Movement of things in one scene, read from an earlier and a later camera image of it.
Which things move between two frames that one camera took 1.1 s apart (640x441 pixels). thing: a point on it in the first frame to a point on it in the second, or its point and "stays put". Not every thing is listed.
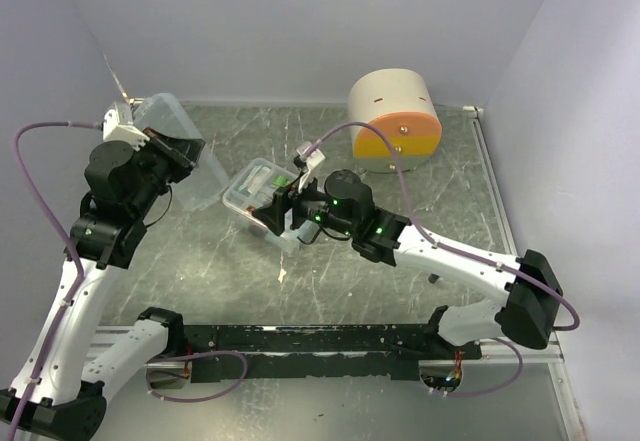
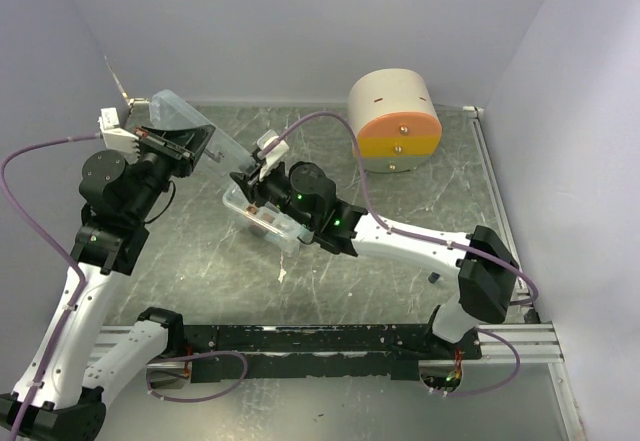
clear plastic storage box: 251,186 stays put
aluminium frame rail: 494,352 stays put
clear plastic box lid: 208,181 to 169,112
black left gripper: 182,153 stays put
